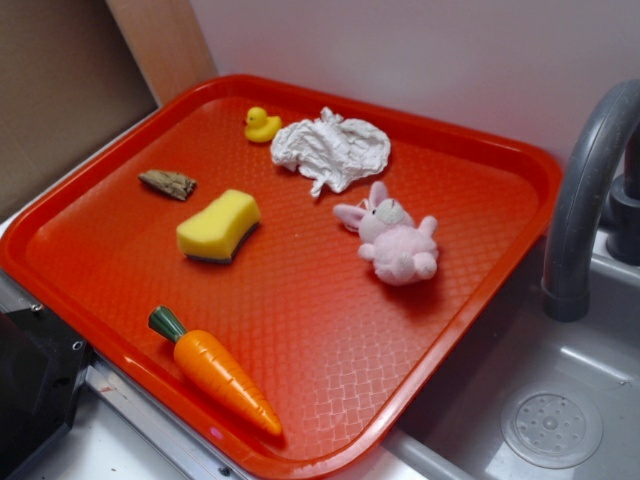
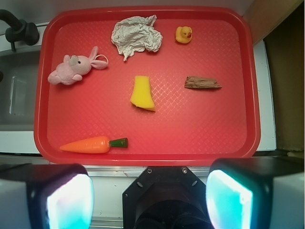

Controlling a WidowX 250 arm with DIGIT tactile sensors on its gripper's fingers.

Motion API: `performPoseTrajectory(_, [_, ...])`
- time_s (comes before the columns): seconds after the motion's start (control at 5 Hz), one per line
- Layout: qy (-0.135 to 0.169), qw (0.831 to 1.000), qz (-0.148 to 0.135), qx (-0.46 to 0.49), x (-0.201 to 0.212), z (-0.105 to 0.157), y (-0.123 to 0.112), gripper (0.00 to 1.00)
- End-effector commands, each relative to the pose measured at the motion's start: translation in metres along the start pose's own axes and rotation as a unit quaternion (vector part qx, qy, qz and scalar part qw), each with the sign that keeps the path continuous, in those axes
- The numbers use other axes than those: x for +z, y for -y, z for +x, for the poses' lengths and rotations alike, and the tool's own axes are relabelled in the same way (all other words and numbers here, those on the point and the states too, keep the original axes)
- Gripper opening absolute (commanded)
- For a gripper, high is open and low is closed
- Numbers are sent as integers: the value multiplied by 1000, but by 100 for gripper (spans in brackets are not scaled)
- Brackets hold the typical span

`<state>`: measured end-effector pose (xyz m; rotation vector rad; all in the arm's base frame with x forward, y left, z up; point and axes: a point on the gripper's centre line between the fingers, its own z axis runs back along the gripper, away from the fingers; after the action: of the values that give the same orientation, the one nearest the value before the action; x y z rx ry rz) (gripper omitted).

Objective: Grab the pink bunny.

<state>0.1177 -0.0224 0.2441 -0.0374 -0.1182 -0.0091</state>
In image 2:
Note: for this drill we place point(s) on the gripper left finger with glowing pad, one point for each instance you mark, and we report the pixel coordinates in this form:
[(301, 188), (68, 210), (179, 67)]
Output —
[(45, 196)]

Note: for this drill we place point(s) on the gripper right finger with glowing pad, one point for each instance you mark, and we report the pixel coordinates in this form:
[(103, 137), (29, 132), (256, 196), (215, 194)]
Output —
[(256, 193)]

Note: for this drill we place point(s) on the pink plush bunny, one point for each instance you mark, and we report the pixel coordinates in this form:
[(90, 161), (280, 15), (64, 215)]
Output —
[(74, 67)]

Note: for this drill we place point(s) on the orange plastic carrot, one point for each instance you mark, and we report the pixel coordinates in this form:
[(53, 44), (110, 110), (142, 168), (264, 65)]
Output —
[(95, 145)]

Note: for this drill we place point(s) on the grey sink basin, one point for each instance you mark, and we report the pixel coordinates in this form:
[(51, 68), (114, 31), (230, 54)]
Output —
[(18, 84)]

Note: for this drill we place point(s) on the brown wood bark piece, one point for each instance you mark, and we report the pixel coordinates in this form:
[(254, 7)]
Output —
[(194, 82)]

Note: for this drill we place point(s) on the red plastic tray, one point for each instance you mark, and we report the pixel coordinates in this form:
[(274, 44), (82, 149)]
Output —
[(190, 127)]

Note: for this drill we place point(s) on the yellow sponge piece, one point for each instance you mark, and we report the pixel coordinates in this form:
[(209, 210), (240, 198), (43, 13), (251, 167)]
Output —
[(141, 96)]

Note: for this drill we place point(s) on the black faucet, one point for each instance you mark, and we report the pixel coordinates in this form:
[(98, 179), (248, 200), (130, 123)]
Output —
[(19, 30)]

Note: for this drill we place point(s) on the yellow rubber duck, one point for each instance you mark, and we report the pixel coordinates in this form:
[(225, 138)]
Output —
[(183, 34)]

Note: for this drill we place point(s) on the crumpled white paper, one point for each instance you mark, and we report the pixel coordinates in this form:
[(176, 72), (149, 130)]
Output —
[(136, 34)]

